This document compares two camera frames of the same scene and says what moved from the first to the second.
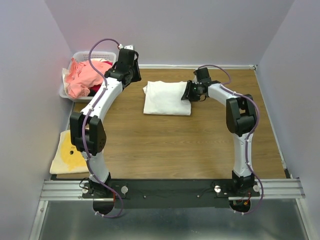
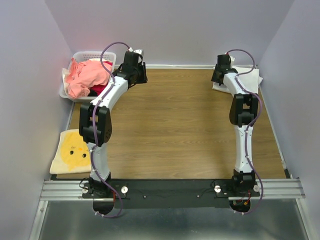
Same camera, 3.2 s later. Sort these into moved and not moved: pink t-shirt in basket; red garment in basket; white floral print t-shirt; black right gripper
Moved: white floral print t-shirt; black right gripper
Not moved: pink t-shirt in basket; red garment in basket
